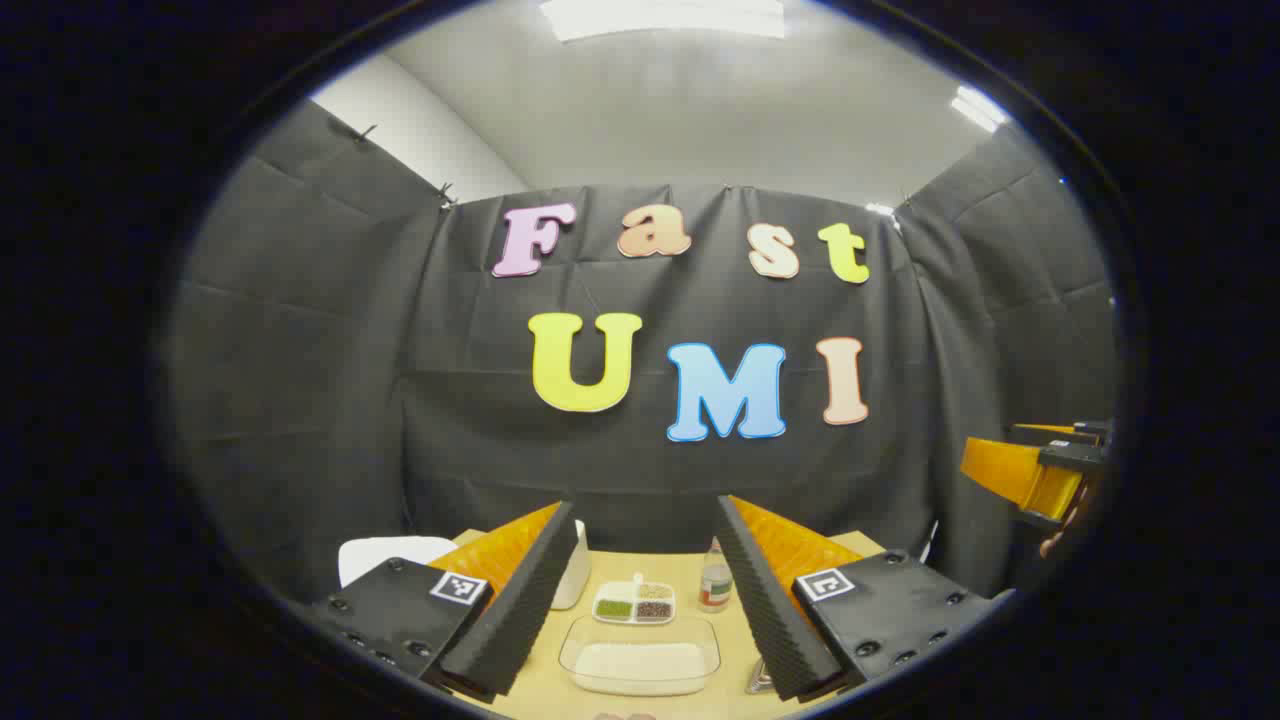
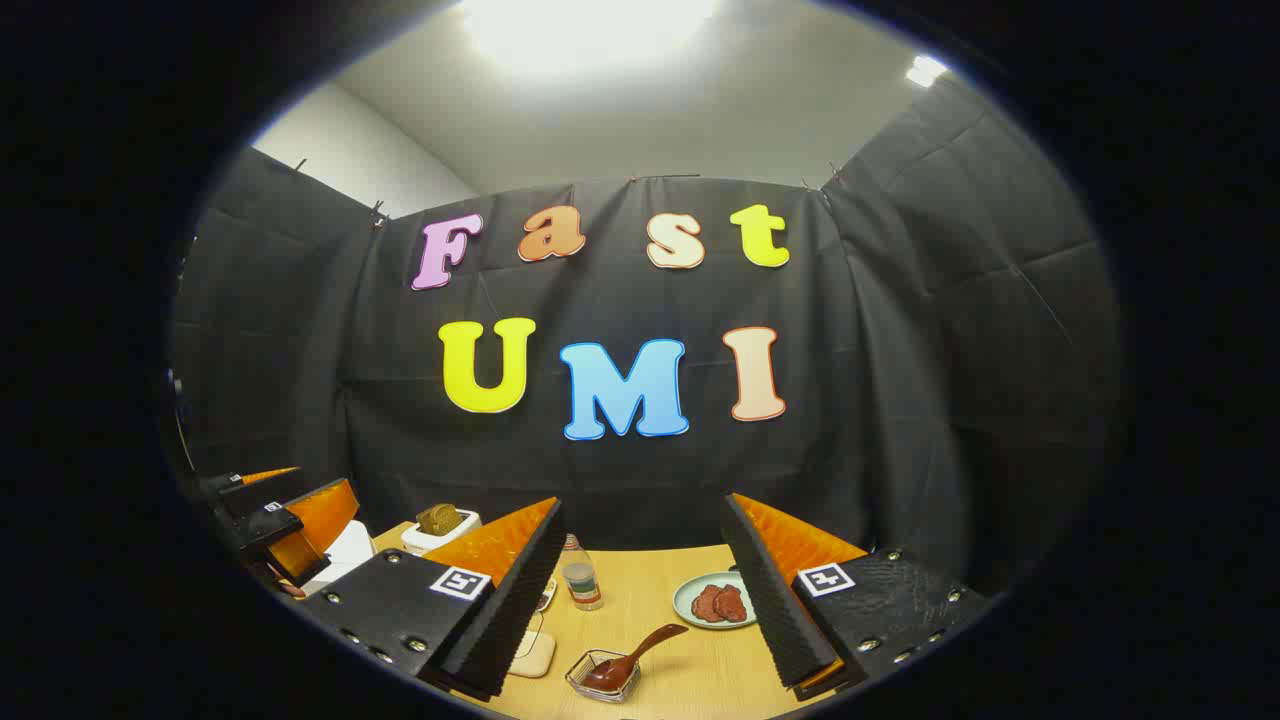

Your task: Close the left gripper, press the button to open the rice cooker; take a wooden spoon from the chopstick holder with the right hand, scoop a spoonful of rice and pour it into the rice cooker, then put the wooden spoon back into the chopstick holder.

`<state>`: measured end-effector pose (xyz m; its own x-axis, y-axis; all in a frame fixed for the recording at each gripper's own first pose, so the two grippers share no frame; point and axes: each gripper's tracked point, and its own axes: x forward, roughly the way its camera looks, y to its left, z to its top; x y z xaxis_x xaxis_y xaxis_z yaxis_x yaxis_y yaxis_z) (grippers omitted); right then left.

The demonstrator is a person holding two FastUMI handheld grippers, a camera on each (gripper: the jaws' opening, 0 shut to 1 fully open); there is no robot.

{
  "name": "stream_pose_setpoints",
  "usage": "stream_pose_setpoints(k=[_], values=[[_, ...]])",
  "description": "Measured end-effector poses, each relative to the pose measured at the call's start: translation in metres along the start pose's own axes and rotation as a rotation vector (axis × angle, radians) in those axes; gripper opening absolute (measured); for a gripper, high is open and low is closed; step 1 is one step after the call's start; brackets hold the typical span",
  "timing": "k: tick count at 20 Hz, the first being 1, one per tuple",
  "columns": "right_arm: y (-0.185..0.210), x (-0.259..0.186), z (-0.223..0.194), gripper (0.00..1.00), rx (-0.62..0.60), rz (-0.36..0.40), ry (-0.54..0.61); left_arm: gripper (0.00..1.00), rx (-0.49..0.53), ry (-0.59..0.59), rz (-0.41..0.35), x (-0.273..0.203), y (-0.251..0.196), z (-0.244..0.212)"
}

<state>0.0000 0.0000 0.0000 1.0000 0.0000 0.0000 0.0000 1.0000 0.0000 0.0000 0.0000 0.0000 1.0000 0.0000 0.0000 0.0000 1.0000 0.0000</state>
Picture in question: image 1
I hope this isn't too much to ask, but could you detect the clear plastic bottle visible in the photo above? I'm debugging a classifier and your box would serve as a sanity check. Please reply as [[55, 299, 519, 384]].
[[700, 537, 734, 613]]

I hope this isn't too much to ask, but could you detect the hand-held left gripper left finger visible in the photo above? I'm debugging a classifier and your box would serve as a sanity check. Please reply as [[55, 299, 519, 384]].
[[310, 500, 581, 701]]

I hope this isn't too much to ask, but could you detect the ceiling light panel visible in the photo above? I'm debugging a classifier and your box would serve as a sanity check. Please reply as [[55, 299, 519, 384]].
[[950, 85, 1011, 133]]

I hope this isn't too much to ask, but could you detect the clear tray of white rice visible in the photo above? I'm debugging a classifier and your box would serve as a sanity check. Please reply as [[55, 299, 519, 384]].
[[558, 613, 721, 698]]

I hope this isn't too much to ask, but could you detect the white divided grain dish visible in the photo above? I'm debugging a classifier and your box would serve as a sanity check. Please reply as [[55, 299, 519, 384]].
[[592, 573, 676, 626]]

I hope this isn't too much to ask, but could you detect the white rice cooker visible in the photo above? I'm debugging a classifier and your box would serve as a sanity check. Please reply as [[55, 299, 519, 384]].
[[338, 537, 461, 588]]

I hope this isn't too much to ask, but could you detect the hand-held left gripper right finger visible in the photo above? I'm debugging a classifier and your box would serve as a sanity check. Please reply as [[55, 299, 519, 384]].
[[715, 495, 1001, 701]]

